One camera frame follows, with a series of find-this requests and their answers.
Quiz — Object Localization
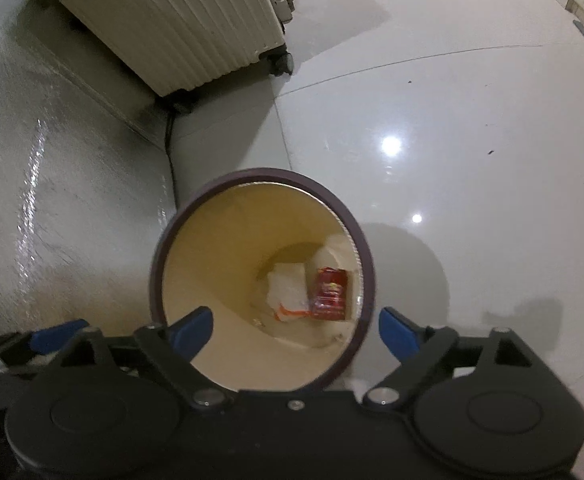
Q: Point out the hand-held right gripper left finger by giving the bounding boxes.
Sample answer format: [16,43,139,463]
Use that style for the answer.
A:
[57,306,235,409]

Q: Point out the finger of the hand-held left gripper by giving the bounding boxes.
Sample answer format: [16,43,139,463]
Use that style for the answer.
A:
[0,319,89,376]

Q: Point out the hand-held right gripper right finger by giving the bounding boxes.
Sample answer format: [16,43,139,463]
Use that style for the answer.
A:
[362,306,558,408]

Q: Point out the round purple-rimmed trash bin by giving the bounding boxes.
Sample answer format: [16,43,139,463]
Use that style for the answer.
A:
[148,167,375,393]

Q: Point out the red snack packet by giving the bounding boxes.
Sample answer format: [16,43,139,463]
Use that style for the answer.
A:
[309,266,349,321]

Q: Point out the crumpled white paper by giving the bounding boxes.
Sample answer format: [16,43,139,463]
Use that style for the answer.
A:
[312,232,362,283]

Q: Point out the crumpled white wrapper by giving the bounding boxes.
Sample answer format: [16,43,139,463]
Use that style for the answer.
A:
[266,261,313,323]

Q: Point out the cream ribbed suitcase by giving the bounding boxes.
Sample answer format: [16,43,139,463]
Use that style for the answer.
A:
[46,0,295,113]

